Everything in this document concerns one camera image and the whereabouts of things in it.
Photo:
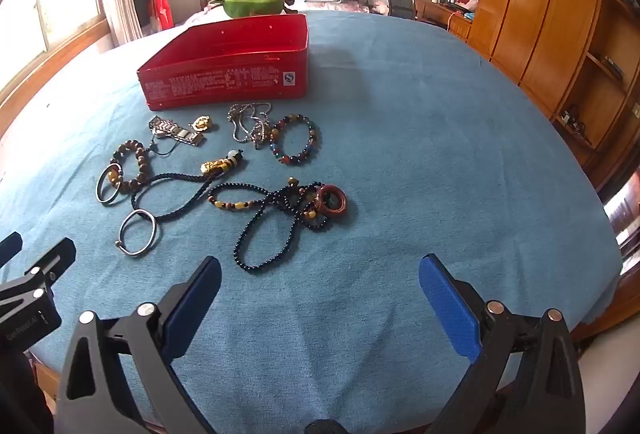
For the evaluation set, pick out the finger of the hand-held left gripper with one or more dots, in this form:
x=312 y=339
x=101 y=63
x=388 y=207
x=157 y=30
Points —
x=10 y=249
x=52 y=259

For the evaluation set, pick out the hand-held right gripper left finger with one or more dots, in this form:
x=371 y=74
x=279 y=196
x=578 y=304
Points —
x=195 y=309

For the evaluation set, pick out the green plush toy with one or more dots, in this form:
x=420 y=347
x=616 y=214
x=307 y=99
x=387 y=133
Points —
x=250 y=2

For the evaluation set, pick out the red tin box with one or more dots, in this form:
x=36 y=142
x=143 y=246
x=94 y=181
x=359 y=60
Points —
x=225 y=81

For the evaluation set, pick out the open wooden shelf unit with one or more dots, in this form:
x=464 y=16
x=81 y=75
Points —
x=600 y=103

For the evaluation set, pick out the large wooden frame window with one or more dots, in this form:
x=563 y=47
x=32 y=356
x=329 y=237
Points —
x=50 y=3

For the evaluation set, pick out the silver bangle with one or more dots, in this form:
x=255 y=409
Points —
x=100 y=194
x=122 y=246

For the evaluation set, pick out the silver metal watch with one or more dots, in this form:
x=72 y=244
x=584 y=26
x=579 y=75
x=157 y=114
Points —
x=180 y=133

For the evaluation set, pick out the wooden desk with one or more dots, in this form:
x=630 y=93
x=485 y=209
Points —
x=457 y=26

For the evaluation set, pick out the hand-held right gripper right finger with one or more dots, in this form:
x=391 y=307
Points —
x=447 y=309

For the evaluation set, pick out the gold pendant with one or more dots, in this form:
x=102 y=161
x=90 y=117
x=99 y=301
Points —
x=202 y=123

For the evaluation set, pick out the wooden wardrobe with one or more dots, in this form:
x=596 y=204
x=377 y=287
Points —
x=540 y=3

